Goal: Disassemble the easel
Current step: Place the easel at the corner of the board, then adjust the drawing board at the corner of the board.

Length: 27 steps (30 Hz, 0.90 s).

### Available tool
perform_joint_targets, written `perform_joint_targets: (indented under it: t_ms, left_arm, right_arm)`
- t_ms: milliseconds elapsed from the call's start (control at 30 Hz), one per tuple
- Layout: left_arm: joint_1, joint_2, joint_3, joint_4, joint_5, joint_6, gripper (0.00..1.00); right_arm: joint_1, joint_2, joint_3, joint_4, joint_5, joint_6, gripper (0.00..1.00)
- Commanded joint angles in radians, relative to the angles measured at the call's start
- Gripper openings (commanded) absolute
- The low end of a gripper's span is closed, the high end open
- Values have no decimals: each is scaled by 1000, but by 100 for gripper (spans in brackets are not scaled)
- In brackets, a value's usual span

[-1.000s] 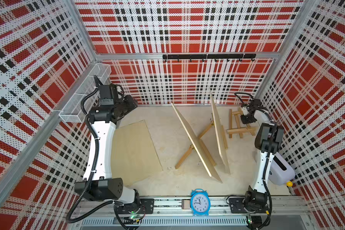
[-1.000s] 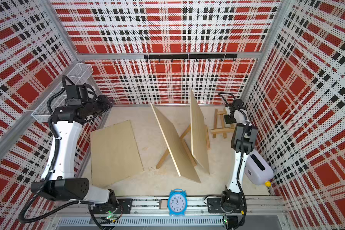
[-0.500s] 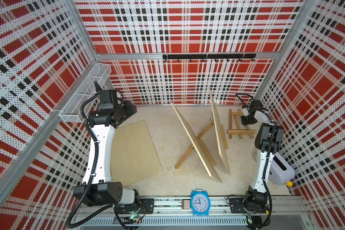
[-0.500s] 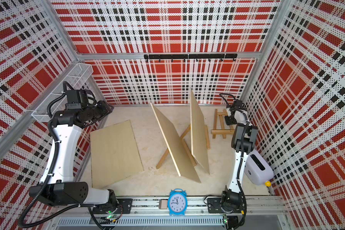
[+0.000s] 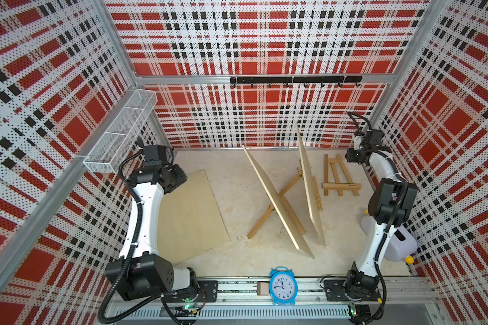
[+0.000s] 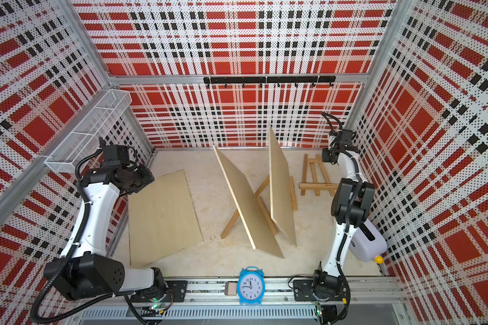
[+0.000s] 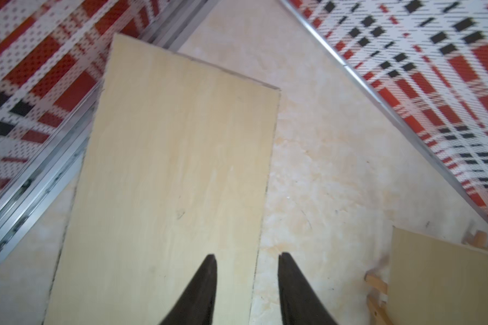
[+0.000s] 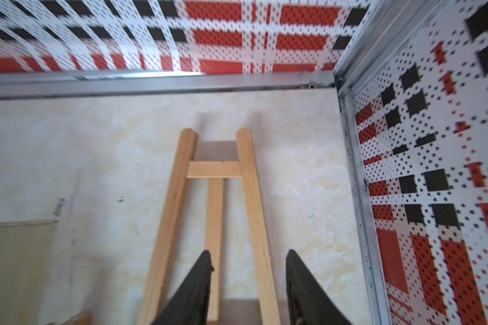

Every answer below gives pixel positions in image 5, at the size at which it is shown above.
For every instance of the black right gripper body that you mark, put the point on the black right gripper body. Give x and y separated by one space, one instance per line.
354 156

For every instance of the wooden easel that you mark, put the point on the wooden easel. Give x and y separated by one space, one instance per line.
271 208
318 195
337 177

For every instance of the plywood board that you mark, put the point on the plywood board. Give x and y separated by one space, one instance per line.
280 208
190 222
315 216

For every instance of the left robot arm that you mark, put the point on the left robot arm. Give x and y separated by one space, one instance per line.
140 275

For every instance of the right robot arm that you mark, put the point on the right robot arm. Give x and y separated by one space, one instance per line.
389 207

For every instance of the white purple toy device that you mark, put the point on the white purple toy device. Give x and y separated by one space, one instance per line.
399 247

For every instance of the blue alarm clock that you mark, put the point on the blue alarm clock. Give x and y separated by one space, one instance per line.
283 286

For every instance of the small beige box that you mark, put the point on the small beige box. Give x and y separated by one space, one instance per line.
262 289

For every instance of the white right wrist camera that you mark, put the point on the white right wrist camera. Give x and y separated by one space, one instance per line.
361 140

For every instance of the black hook rail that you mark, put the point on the black hook rail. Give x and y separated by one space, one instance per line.
339 80

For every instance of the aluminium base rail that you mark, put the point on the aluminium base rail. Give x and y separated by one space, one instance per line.
225 300

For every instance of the white wire basket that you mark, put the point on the white wire basket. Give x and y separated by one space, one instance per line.
116 140

